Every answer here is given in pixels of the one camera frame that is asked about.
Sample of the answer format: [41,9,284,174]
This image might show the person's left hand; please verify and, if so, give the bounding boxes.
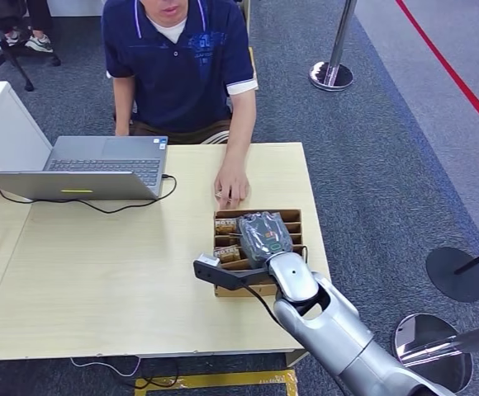
[214,155,252,211]

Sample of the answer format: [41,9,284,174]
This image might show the chrome stanchion with chrome base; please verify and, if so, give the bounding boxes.
[394,313,479,393]
[309,0,358,92]

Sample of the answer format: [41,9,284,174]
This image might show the black floor cable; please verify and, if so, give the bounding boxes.
[135,357,181,391]

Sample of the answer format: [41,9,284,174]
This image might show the black laptop power cable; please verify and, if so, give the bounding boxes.
[0,173,178,215]

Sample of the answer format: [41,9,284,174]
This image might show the black stanchion with black base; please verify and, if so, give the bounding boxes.
[425,240,479,304]

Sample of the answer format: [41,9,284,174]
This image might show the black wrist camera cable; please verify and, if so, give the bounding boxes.
[240,245,309,329]

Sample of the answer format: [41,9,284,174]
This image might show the black office chair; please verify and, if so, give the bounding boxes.
[0,0,62,93]

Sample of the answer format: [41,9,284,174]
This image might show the person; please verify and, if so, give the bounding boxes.
[5,0,55,54]
[101,0,259,146]

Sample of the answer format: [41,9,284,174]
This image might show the yellow floor tape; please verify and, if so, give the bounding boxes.
[134,369,298,396]

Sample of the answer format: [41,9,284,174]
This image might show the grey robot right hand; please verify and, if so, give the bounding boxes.
[238,211,295,270]

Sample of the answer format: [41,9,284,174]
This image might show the cardboard card holder box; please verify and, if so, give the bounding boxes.
[213,209,304,299]

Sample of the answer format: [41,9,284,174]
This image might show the white box device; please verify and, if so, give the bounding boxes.
[0,80,54,173]

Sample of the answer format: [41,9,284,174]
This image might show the grey laptop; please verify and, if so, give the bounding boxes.
[0,135,169,202]

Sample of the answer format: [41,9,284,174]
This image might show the white floor cable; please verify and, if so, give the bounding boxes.
[70,356,141,379]

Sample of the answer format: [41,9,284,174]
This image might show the red floor tape line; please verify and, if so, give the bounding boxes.
[395,0,479,147]

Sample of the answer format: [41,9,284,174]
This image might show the dark wrist camera mount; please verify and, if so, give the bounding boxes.
[193,252,277,292]

